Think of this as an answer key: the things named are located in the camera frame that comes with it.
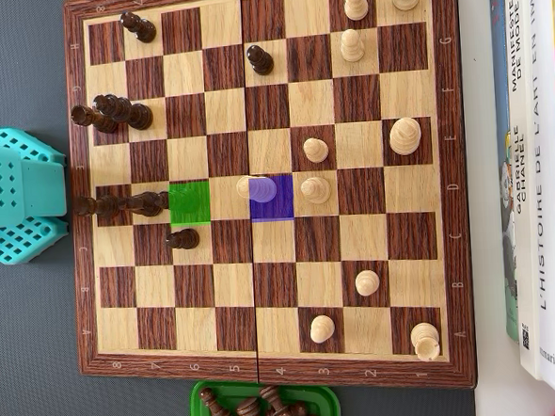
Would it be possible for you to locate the teal perforated robot base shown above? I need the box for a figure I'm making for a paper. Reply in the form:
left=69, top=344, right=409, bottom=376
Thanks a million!
left=0, top=124, right=73, bottom=267

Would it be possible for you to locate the dark wooden chess piece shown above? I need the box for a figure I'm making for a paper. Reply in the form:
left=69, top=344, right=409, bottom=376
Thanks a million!
left=259, top=384, right=292, bottom=416
left=235, top=395, right=268, bottom=416
left=198, top=387, right=237, bottom=416

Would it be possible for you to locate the light pawn centre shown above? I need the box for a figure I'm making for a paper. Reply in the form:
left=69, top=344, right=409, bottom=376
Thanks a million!
left=299, top=174, right=334, bottom=206

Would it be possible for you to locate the light wooden pawn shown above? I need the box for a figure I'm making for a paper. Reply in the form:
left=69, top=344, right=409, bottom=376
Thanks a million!
left=354, top=268, right=382, bottom=297
left=302, top=136, right=331, bottom=165
left=339, top=26, right=368, bottom=64
left=309, top=312, right=338, bottom=345
left=343, top=0, right=371, bottom=23

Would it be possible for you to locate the wooden chessboard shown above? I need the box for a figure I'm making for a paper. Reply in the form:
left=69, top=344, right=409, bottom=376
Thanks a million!
left=55, top=0, right=483, bottom=414

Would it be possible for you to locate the light wooden king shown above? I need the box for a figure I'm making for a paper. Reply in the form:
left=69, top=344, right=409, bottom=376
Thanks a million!
left=387, top=115, right=424, bottom=158

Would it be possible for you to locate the dark wooden king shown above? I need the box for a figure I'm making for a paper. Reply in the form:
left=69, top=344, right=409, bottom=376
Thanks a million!
left=72, top=192, right=133, bottom=220

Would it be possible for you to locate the green plastic tray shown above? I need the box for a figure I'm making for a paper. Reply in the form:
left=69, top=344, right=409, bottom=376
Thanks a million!
left=187, top=372, right=342, bottom=416

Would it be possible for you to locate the dark wooden rook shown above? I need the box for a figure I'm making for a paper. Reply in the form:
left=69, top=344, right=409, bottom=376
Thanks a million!
left=70, top=102, right=121, bottom=136

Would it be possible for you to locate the white Gabrielle Chanel book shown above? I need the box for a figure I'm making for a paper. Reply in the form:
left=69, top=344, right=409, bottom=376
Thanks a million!
left=498, top=0, right=553, bottom=383

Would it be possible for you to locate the illustrated blue green book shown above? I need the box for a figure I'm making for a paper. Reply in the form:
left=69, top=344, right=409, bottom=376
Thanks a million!
left=484, top=0, right=527, bottom=344

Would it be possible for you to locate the dark grey mat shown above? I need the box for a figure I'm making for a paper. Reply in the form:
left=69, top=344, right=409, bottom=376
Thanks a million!
left=0, top=0, right=480, bottom=416

